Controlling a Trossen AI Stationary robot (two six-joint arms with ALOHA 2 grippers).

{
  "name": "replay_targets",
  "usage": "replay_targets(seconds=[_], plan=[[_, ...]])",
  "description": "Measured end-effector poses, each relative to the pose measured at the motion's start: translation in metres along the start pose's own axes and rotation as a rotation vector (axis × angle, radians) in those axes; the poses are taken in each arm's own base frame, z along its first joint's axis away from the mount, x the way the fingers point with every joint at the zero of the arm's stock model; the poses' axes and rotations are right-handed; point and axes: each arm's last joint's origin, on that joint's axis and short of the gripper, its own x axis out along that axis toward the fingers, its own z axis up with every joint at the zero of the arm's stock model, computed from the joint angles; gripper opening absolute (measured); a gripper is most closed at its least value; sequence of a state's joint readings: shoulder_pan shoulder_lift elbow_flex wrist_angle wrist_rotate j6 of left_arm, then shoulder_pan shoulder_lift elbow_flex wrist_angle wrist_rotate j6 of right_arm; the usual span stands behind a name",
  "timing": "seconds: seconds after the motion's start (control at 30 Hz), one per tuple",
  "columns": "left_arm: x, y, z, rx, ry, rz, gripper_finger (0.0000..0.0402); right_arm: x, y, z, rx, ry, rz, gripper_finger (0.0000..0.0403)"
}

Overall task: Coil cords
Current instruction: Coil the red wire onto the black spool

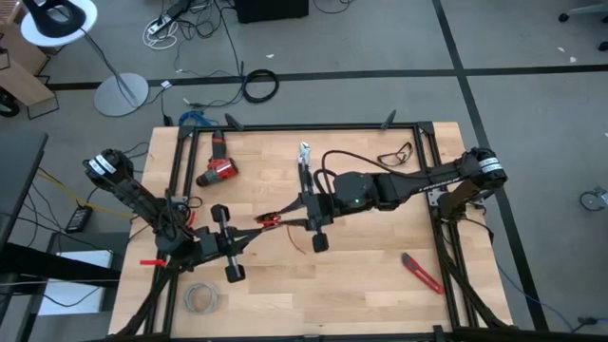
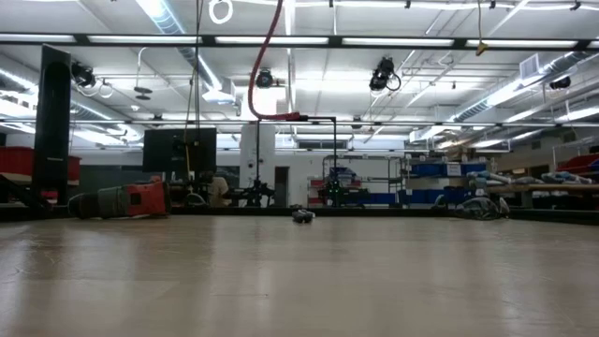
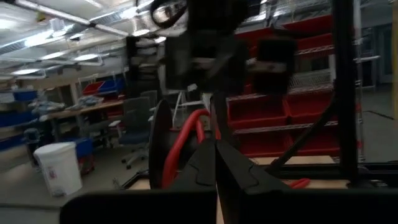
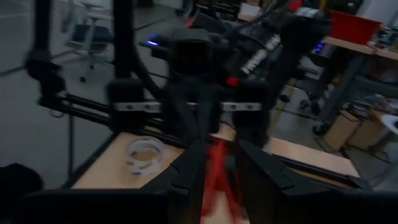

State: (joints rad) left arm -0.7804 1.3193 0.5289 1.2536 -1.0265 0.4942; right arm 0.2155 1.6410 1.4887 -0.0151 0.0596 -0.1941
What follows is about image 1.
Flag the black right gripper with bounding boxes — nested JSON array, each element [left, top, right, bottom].
[[270, 188, 337, 255]]

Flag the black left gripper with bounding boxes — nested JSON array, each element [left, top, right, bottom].
[[193, 202, 268, 285]]

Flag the red cord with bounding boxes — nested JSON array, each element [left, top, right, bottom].
[[253, 212, 309, 257]]

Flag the grey black pliers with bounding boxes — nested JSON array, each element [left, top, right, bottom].
[[296, 141, 314, 196]]

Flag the red black power drill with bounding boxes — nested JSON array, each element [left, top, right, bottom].
[[195, 130, 239, 188]]

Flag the clear safety glasses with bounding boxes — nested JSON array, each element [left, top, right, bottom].
[[376, 141, 414, 168]]

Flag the red utility knife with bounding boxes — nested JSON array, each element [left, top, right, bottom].
[[399, 253, 447, 295]]

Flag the black power adapter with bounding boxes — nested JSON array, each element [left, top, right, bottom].
[[64, 203, 94, 235]]

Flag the white box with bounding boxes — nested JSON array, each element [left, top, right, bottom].
[[36, 250, 116, 317]]

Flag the floor lamp with round base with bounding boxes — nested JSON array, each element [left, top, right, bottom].
[[19, 0, 150, 118]]

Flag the black desk leg beam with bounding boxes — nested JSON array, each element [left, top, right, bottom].
[[0, 241, 123, 282]]

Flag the black floor box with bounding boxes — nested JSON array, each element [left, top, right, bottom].
[[234, 0, 311, 25]]

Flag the white power strip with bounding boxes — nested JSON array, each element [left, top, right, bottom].
[[141, 12, 181, 51]]

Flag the black desk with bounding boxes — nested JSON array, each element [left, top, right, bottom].
[[0, 131, 49, 248]]

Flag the black wheel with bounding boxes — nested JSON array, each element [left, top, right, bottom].
[[0, 88, 21, 119]]

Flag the grey chair caster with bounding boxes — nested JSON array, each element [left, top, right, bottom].
[[579, 185, 608, 213]]

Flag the office chair base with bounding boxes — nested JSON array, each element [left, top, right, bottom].
[[557, 0, 608, 52]]

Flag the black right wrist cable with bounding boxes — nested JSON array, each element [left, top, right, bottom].
[[320, 149, 419, 197]]

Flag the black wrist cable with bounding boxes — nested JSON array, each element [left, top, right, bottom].
[[320, 149, 419, 197], [156, 192, 203, 243]]

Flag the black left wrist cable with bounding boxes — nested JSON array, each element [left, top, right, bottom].
[[156, 192, 203, 243]]

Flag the grey coiled cable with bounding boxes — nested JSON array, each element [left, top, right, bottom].
[[182, 279, 220, 315]]

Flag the black frame clamp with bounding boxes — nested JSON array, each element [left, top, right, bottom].
[[379, 108, 398, 131], [223, 112, 246, 132]]

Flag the blue floor cable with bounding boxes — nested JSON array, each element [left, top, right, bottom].
[[178, 109, 209, 128]]

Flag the black coiled floor cable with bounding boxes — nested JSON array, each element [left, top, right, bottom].
[[241, 67, 281, 105]]

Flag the yellow floor cable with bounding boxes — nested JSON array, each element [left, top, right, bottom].
[[35, 169, 137, 221]]

